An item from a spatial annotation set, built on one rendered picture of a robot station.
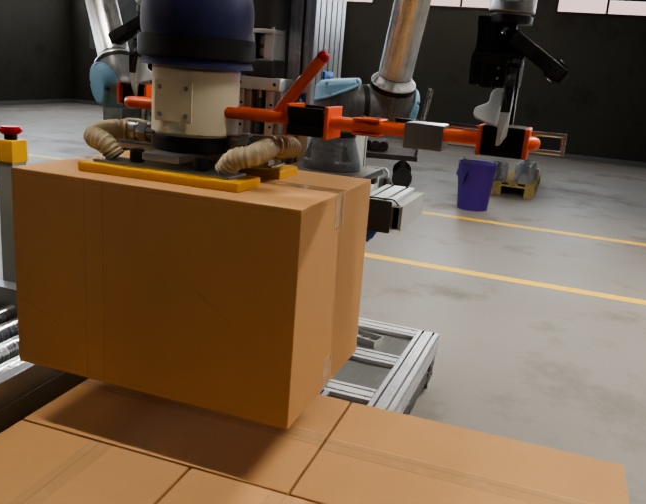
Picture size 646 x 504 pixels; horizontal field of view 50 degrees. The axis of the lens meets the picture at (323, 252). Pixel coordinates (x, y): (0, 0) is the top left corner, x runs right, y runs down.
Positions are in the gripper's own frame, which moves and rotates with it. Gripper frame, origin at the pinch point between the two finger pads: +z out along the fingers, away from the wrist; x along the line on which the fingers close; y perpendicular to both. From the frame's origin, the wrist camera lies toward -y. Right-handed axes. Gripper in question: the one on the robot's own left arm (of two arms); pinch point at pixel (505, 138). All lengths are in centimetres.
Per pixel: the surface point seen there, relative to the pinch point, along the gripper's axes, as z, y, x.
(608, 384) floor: 120, -45, -193
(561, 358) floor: 120, -24, -213
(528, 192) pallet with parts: 114, 23, -680
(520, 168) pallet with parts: 89, 36, -687
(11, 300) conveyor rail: 65, 136, -28
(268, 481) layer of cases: 66, 32, 19
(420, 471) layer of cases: 66, 6, 2
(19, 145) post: 23, 149, -48
